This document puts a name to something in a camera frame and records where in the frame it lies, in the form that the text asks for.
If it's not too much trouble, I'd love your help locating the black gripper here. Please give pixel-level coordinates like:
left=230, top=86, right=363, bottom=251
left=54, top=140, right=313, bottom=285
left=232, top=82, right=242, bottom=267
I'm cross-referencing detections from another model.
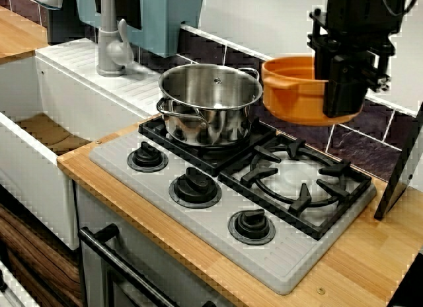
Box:
left=309, top=0, right=406, bottom=118

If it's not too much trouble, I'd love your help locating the orange plastic bowl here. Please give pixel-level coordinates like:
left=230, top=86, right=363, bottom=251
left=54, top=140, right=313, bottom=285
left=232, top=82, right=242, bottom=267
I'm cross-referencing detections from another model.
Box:
left=260, top=55, right=364, bottom=126

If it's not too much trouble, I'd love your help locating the dark tile backsplash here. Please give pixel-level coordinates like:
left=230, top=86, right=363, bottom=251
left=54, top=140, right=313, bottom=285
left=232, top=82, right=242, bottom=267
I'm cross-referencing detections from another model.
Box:
left=0, top=0, right=423, bottom=182

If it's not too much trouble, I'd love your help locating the black slanted panel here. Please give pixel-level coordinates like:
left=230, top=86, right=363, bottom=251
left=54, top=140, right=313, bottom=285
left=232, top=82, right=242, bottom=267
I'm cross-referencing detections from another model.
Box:
left=373, top=101, right=423, bottom=221

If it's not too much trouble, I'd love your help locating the black burner grate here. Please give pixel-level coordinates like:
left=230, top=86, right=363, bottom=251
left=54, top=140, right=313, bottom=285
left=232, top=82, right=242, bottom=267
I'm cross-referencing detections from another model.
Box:
left=137, top=114, right=278, bottom=177
left=217, top=134, right=373, bottom=241

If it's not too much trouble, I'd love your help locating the stainless steel pot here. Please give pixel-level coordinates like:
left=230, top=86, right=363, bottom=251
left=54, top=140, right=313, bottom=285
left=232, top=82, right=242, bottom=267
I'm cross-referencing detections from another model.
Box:
left=156, top=63, right=264, bottom=148

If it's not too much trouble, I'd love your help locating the black stove knob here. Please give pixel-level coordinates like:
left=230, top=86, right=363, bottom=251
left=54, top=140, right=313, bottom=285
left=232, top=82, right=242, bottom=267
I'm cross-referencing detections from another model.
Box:
left=169, top=167, right=222, bottom=209
left=127, top=142, right=169, bottom=173
left=227, top=208, right=276, bottom=245

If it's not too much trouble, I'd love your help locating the teal plastic box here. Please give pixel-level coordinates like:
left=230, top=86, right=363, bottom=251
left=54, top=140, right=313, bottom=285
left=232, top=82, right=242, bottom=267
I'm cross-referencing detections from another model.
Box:
left=74, top=0, right=206, bottom=59

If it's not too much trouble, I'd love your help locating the grey stove top panel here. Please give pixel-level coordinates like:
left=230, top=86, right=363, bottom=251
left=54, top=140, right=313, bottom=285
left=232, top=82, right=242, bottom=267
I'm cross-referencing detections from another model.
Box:
left=89, top=121, right=377, bottom=296

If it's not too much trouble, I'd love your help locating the grey toy faucet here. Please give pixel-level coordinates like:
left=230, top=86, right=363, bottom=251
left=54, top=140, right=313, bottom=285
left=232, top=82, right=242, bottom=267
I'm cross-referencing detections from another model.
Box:
left=96, top=0, right=149, bottom=80

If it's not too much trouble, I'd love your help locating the bamboo kitchen countertop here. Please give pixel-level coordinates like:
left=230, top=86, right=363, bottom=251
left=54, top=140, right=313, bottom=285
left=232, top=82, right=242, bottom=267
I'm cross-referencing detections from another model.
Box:
left=56, top=120, right=387, bottom=307

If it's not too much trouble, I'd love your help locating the grey oven door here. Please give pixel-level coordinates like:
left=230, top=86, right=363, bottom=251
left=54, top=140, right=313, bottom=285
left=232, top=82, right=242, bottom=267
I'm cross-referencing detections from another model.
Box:
left=74, top=184, right=239, bottom=307

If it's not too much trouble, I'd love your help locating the white sink basin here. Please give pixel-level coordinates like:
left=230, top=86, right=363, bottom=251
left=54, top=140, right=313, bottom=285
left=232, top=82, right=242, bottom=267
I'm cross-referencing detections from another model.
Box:
left=0, top=38, right=163, bottom=251

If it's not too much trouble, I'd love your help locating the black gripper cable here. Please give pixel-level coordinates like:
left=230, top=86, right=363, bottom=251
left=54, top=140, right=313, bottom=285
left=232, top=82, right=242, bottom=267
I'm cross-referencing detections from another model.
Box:
left=379, top=0, right=420, bottom=17

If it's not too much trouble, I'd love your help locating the black oven door handle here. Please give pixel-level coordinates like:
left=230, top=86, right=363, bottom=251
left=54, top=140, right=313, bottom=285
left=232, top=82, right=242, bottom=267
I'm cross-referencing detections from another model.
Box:
left=78, top=223, right=186, bottom=307

